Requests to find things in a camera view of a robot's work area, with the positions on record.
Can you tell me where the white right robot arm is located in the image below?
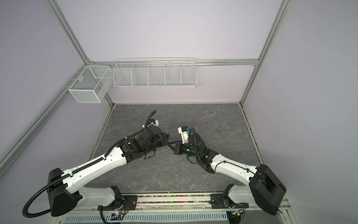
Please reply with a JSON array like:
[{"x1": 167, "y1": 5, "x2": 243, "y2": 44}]
[{"x1": 168, "y1": 133, "x2": 287, "y2": 215}]

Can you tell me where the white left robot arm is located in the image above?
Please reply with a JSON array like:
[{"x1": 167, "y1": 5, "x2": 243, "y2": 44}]
[{"x1": 47, "y1": 126, "x2": 170, "y2": 217}]

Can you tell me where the white mesh box basket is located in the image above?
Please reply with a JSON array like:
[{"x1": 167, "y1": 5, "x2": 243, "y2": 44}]
[{"x1": 69, "y1": 65, "x2": 113, "y2": 103}]

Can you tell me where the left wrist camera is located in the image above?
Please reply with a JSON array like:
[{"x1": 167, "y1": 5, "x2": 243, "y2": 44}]
[{"x1": 147, "y1": 119, "x2": 159, "y2": 127}]

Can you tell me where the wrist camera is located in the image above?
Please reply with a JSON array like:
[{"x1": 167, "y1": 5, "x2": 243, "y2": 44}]
[
  {"x1": 178, "y1": 126, "x2": 191, "y2": 144},
  {"x1": 147, "y1": 119, "x2": 159, "y2": 127}
]

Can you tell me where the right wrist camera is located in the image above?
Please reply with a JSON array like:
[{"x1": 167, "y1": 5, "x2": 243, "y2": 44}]
[{"x1": 178, "y1": 126, "x2": 191, "y2": 144}]

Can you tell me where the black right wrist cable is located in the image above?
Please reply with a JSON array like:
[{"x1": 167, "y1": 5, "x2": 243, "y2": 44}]
[{"x1": 186, "y1": 127, "x2": 261, "y2": 177}]

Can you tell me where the white wire shelf basket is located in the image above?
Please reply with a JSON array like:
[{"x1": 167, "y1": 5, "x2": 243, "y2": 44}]
[{"x1": 112, "y1": 58, "x2": 198, "y2": 88}]

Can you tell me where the black corrugated left cable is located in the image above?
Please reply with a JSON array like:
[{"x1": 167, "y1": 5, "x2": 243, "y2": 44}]
[{"x1": 22, "y1": 110, "x2": 157, "y2": 218}]

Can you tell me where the white slotted cable duct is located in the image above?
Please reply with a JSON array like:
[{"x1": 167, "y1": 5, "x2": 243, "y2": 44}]
[{"x1": 64, "y1": 211, "x2": 228, "y2": 224}]

